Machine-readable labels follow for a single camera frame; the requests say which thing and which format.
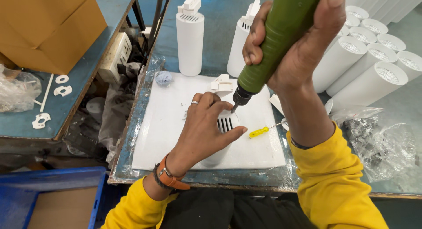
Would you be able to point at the black wrist band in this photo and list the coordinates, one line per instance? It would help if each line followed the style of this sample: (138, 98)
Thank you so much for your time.
(298, 145)

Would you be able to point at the small loose screws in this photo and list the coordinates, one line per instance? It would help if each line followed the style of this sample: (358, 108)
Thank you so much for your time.
(184, 115)

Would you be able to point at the white cylinder track lamp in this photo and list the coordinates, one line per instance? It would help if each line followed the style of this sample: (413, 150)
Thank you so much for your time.
(236, 50)
(190, 44)

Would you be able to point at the brown cardboard sheet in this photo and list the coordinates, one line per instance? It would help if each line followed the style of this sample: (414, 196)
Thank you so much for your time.
(62, 209)

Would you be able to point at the white round cover disc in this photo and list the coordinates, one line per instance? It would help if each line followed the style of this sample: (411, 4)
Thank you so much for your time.
(328, 107)

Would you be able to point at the white flat plastic piece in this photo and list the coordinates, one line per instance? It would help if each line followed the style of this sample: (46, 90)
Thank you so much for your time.
(277, 103)

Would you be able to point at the white plastic bracket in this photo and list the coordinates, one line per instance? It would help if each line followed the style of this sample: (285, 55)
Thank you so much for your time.
(58, 92)
(37, 122)

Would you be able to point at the crumpled clear plastic bags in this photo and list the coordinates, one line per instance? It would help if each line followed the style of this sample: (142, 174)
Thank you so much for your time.
(382, 146)

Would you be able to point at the thin white rod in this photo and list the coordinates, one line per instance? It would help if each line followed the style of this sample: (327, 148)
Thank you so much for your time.
(46, 93)

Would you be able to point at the person's black trousers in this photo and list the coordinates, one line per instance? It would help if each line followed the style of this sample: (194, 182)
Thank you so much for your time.
(230, 209)

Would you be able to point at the person's right hand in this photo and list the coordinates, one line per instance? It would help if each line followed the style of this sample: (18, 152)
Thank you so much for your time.
(303, 54)

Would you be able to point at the blue plastic crate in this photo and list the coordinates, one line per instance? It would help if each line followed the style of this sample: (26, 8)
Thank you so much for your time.
(13, 202)

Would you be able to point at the white plastic track adapter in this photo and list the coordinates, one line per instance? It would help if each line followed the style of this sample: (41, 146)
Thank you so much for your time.
(221, 85)

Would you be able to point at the clear plastic bag of parts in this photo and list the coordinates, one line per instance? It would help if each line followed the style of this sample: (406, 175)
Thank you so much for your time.
(16, 90)

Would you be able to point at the pile of white lamp cylinders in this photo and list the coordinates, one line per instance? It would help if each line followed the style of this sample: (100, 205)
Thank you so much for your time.
(362, 70)

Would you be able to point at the grey plastic bag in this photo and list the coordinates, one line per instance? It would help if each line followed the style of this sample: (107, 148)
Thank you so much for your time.
(115, 113)

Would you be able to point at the brown cardboard box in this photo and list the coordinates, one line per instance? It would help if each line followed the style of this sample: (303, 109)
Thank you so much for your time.
(46, 27)

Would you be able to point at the green electric screwdriver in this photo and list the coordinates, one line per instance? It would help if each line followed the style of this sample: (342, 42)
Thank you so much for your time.
(277, 41)

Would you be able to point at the person's left hand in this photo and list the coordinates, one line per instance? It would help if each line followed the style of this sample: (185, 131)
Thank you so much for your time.
(197, 140)

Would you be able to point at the white power strip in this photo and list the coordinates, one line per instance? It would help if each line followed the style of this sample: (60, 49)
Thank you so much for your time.
(113, 60)

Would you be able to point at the white foam mat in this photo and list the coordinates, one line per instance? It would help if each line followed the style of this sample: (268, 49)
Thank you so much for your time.
(164, 130)

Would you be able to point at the white cylinder lamp housing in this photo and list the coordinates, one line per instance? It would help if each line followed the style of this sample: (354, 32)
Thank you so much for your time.
(227, 121)

